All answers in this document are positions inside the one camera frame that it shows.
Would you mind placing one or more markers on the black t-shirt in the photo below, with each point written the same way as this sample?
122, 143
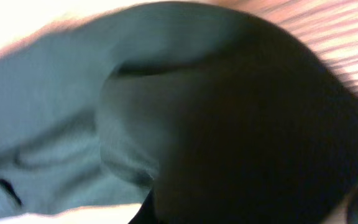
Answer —
200, 113

